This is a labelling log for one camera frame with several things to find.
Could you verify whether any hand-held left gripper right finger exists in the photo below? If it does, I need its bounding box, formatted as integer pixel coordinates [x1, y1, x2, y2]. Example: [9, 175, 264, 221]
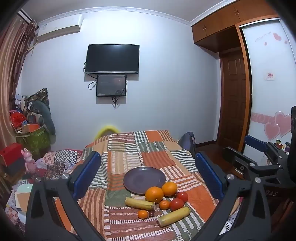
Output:
[195, 152, 271, 241]

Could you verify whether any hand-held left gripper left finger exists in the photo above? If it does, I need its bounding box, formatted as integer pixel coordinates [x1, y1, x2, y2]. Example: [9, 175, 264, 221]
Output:
[25, 151, 107, 241]

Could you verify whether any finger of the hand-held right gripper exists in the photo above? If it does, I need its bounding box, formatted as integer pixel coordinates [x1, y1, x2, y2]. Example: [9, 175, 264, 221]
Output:
[244, 135, 288, 163]
[223, 146, 281, 180]

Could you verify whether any red tomato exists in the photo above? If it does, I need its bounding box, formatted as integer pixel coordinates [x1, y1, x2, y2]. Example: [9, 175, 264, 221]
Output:
[177, 191, 189, 204]
[169, 198, 185, 212]

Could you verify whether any orange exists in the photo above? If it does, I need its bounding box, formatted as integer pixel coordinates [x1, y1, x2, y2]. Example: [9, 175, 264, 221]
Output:
[161, 182, 178, 197]
[145, 186, 164, 203]

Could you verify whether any yellow banana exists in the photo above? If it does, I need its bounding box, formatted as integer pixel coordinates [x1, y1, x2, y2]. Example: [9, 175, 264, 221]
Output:
[125, 197, 156, 211]
[156, 206, 191, 227]

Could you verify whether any dark purple plate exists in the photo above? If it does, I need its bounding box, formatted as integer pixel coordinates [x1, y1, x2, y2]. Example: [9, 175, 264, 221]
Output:
[123, 167, 166, 195]

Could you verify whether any black-white checkered cloth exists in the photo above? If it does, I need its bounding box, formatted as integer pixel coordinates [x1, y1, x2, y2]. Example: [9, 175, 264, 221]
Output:
[54, 150, 78, 164]

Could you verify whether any white heart-print wardrobe door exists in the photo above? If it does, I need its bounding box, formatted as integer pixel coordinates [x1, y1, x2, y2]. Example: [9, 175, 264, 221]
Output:
[242, 20, 296, 160]

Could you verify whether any blue-grey chair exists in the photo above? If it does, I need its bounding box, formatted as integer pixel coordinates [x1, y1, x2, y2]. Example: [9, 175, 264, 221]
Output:
[178, 132, 196, 158]

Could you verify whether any floral bedsheet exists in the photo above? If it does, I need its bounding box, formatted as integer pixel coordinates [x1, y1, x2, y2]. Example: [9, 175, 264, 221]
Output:
[35, 149, 86, 181]

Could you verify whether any striped patchwork blanket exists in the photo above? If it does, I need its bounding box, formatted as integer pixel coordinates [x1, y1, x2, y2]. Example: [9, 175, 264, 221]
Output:
[54, 130, 232, 241]

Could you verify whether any yellow hoop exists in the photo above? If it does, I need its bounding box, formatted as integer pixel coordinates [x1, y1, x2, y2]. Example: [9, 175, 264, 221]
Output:
[96, 125, 119, 139]

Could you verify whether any brown wooden door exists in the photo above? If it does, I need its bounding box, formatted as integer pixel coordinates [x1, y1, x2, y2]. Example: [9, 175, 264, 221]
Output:
[218, 47, 248, 151]

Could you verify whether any pink rabbit toy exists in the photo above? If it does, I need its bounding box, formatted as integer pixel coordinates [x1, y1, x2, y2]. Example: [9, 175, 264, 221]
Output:
[21, 148, 37, 174]

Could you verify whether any green storage box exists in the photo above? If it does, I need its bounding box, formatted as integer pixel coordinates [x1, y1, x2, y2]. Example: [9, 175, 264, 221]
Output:
[15, 126, 51, 156]

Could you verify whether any orange box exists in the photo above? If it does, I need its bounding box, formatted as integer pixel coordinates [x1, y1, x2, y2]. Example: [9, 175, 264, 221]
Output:
[22, 124, 40, 133]

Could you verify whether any grey pillow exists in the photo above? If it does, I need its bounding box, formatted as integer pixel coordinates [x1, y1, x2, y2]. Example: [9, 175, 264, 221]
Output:
[30, 101, 56, 135]

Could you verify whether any red box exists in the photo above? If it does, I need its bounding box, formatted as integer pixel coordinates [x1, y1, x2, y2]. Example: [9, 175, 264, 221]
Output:
[0, 142, 23, 166]

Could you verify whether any red cloth bag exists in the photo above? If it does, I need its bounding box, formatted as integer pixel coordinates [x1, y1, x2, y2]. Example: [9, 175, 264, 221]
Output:
[10, 110, 28, 128]

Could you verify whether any dark patterned cushion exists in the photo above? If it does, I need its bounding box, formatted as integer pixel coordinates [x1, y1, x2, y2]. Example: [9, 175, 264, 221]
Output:
[26, 88, 51, 112]

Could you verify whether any wooden overhead cabinet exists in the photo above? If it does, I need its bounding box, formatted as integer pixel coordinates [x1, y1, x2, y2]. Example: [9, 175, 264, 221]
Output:
[191, 0, 280, 52]

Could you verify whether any brown striped curtain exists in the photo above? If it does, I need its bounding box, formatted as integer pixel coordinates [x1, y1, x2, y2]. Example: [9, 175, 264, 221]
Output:
[0, 9, 38, 160]

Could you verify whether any white air conditioner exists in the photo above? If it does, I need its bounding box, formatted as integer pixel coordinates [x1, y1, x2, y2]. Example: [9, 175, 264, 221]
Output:
[37, 14, 83, 42]

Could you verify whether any black monitor cable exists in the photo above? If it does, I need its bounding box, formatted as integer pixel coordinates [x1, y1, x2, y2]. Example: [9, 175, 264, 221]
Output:
[112, 89, 122, 110]

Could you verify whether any small black wall monitor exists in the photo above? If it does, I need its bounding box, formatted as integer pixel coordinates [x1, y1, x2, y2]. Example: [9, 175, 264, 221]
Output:
[96, 74, 127, 97]

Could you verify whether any wall-mounted black television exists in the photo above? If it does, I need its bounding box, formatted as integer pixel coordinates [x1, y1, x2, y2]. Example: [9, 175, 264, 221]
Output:
[85, 44, 140, 75]

